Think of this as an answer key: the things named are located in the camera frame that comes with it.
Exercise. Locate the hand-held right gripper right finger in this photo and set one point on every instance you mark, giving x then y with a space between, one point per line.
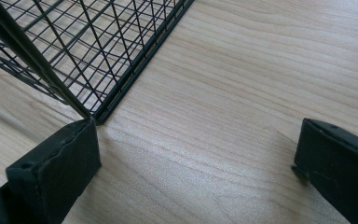
338 165

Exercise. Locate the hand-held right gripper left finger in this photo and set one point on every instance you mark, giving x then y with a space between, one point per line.
59 168

